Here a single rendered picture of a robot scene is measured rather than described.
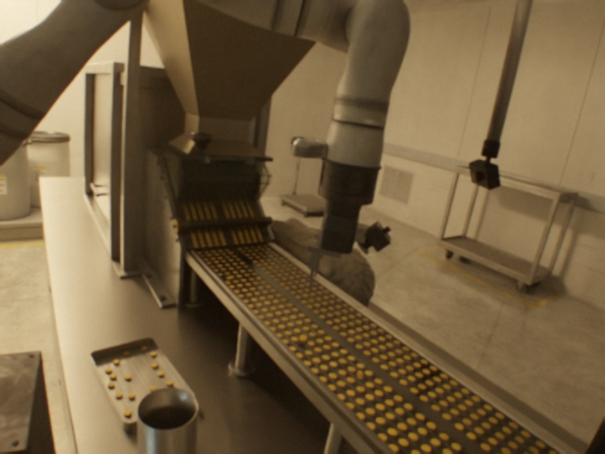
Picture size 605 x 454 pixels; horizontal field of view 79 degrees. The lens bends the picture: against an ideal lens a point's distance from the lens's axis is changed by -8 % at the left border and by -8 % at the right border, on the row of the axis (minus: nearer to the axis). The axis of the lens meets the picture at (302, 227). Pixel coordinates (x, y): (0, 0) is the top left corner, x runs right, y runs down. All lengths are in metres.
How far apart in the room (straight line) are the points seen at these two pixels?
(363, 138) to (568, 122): 3.93
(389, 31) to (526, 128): 4.07
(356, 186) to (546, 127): 3.99
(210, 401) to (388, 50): 0.60
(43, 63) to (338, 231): 0.40
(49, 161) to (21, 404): 3.22
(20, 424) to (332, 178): 0.58
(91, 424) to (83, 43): 0.54
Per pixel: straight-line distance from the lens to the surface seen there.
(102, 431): 0.70
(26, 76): 0.53
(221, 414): 0.71
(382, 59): 0.49
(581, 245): 4.30
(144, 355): 0.83
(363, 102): 0.49
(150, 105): 1.16
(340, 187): 0.50
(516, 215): 4.51
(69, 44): 0.56
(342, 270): 0.89
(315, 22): 0.49
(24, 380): 0.82
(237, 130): 0.98
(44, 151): 3.85
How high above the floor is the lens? 1.29
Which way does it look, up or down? 17 degrees down
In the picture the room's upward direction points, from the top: 9 degrees clockwise
